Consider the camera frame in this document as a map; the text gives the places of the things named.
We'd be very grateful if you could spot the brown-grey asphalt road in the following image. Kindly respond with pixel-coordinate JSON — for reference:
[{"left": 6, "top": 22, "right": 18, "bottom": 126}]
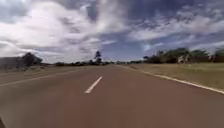
[{"left": 0, "top": 64, "right": 224, "bottom": 128}]

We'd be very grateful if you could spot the white dashed centre line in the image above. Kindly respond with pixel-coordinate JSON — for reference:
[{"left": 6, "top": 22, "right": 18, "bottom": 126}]
[{"left": 83, "top": 76, "right": 104, "bottom": 95}]

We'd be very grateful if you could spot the long row of trees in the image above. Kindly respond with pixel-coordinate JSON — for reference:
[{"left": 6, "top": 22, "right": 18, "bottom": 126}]
[{"left": 142, "top": 47, "right": 224, "bottom": 65}]

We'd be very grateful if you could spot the dark broad tree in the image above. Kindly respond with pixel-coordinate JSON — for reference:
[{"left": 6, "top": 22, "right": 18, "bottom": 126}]
[{"left": 21, "top": 51, "right": 44, "bottom": 68}]

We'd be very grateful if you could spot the white road edge line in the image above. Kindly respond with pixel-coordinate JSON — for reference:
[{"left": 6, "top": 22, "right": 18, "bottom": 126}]
[{"left": 117, "top": 64, "right": 224, "bottom": 96}]

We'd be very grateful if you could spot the distant row of trees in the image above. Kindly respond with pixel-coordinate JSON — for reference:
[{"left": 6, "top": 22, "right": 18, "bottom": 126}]
[{"left": 54, "top": 59, "right": 145, "bottom": 66}]

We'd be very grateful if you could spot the tall thin dark tree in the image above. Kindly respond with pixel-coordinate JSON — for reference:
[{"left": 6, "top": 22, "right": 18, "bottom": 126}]
[{"left": 93, "top": 50, "right": 103, "bottom": 65}]

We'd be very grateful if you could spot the dry grass verge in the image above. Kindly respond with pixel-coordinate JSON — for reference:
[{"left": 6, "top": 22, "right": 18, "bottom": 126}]
[
  {"left": 0, "top": 65, "right": 79, "bottom": 77},
  {"left": 127, "top": 62, "right": 224, "bottom": 91}
]

